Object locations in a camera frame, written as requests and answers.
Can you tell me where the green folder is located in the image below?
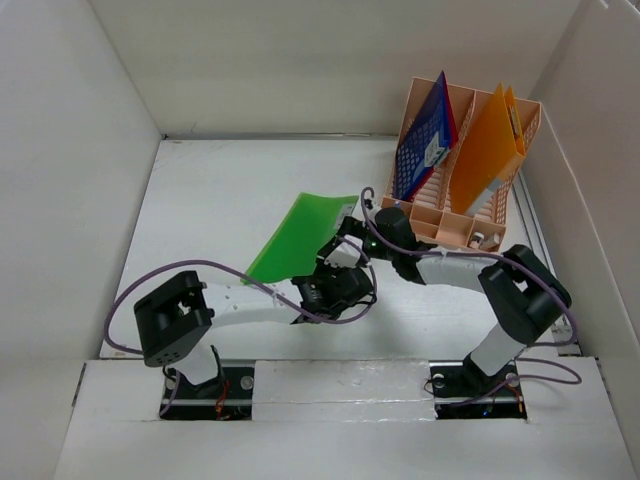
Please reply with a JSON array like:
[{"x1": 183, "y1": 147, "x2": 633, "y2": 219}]
[{"x1": 245, "y1": 192, "x2": 358, "y2": 283}]

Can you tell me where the blue folder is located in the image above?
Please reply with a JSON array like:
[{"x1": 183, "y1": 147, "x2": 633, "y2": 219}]
[{"x1": 393, "y1": 70, "x2": 451, "y2": 201}]

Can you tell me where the staples box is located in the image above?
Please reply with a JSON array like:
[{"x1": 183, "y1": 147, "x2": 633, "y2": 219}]
[{"x1": 480, "y1": 232, "x2": 504, "y2": 252}]

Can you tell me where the red folder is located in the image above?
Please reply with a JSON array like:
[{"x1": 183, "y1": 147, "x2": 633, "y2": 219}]
[{"x1": 443, "y1": 79, "x2": 459, "y2": 150}]

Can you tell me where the orange folder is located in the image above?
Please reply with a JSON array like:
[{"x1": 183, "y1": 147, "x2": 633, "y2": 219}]
[{"x1": 449, "y1": 85, "x2": 525, "y2": 217}]

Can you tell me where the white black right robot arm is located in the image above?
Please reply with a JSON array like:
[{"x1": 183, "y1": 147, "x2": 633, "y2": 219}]
[{"x1": 337, "y1": 207, "x2": 572, "y2": 394}]

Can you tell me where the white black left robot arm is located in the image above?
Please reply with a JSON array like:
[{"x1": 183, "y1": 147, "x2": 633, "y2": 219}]
[{"x1": 134, "y1": 267, "x2": 376, "y2": 397}]

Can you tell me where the peach plastic file organizer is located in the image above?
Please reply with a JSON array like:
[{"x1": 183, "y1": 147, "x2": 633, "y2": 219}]
[{"x1": 381, "y1": 75, "x2": 541, "y2": 252}]

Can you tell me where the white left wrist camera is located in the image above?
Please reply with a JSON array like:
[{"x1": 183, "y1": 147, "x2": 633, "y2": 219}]
[{"x1": 322, "y1": 237, "x2": 364, "y2": 268}]

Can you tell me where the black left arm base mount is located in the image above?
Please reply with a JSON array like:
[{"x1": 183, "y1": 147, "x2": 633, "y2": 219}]
[{"x1": 159, "y1": 363, "x2": 255, "y2": 421}]

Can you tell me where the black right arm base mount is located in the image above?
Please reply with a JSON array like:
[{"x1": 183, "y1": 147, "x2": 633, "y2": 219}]
[{"x1": 423, "y1": 364, "x2": 527, "y2": 420}]

